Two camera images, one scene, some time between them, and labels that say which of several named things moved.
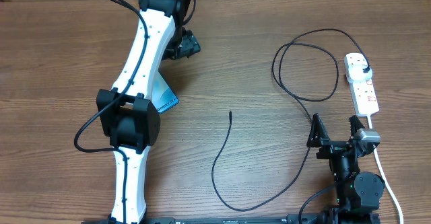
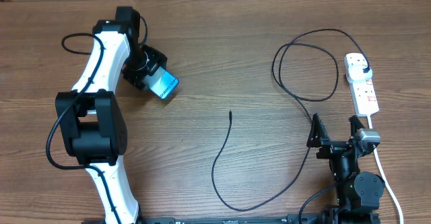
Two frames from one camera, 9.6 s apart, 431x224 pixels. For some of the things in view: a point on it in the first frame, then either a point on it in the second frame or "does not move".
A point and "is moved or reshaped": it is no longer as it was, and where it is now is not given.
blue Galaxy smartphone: [163, 96] is moved or reshaped
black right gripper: [317, 138] does not move
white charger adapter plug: [355, 73] does not move
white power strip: [363, 92] does not move
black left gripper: [190, 44] to [157, 59]
